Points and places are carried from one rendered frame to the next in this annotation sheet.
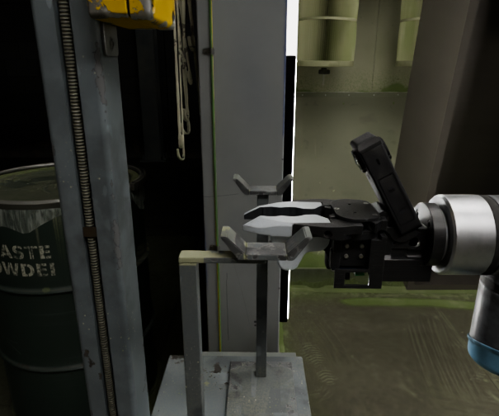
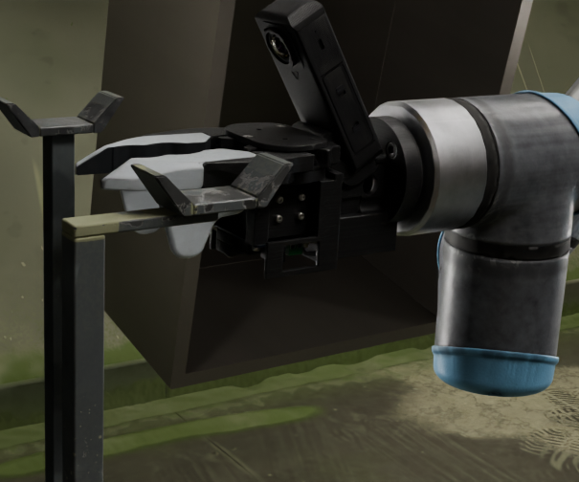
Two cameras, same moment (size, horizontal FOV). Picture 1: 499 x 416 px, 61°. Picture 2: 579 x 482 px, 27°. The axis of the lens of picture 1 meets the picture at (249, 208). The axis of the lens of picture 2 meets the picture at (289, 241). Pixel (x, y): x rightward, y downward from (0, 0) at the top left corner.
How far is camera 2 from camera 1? 0.32 m
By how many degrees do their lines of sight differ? 33
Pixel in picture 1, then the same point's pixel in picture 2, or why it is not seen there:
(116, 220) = not seen: outside the picture
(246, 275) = not seen: outside the picture
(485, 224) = (470, 139)
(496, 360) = (491, 367)
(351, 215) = (285, 142)
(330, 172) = not seen: outside the picture
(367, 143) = (302, 11)
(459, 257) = (444, 196)
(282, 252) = (245, 195)
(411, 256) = (366, 209)
